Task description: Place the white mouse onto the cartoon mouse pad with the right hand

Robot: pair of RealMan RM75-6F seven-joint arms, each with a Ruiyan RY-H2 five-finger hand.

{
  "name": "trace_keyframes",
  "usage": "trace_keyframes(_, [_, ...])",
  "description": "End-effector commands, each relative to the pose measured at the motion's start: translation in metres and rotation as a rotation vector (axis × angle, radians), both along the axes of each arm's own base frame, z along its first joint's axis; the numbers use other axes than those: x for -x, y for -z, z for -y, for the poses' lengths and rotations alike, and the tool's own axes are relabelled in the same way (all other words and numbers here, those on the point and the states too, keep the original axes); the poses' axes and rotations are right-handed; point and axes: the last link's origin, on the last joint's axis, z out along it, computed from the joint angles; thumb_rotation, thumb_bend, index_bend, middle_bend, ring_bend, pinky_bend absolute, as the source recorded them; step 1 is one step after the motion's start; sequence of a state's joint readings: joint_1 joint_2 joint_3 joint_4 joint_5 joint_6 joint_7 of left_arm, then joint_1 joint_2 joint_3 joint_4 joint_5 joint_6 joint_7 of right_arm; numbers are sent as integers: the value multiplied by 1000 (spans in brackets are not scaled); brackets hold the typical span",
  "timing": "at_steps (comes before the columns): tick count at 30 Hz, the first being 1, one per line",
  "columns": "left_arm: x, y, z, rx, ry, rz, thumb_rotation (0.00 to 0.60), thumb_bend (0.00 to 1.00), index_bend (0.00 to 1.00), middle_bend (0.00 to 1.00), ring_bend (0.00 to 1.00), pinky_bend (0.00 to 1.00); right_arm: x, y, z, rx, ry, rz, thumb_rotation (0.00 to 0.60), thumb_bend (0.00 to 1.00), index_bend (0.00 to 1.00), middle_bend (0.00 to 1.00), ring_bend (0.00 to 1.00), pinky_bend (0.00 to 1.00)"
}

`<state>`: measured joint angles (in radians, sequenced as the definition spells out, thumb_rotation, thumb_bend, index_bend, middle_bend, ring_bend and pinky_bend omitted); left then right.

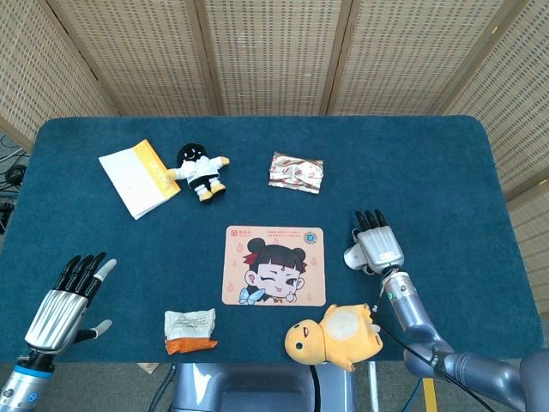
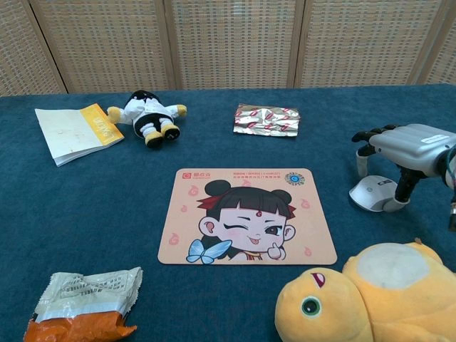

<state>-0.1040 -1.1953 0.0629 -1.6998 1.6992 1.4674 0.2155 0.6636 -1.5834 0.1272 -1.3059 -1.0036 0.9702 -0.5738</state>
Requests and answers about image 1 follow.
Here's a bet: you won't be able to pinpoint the black-headed plush doll white coat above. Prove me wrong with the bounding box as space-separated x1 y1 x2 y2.
166 142 231 204

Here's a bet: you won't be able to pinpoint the woven wooden folding screen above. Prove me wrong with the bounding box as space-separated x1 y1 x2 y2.
0 0 549 310

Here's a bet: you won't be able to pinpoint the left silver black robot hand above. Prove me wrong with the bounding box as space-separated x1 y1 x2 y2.
24 251 118 355

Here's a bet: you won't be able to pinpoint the black floor cables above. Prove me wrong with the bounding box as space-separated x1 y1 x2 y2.
0 132 31 235

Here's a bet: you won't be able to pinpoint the white orange snack wrapper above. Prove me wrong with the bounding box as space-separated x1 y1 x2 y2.
164 307 219 356

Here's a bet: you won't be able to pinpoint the yellow plush dinosaur toy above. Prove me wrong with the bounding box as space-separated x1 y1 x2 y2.
284 301 384 373

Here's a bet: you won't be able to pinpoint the white yellow booklet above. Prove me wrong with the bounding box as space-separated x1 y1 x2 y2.
98 138 182 221

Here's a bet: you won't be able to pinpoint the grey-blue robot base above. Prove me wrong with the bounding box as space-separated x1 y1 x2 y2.
170 362 357 412

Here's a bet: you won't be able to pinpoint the silver red foil snack packet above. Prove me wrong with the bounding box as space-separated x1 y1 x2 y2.
268 150 325 196

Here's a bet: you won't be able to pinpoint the pink cartoon girl mouse pad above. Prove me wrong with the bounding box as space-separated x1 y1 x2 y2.
220 225 327 307

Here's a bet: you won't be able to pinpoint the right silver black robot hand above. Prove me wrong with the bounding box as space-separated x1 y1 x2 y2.
351 209 406 275

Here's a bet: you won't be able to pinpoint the white computer mouse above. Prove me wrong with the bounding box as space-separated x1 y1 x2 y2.
343 243 370 271

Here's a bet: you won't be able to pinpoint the blue carpet table cover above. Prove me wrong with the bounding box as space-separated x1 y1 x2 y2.
0 114 545 365

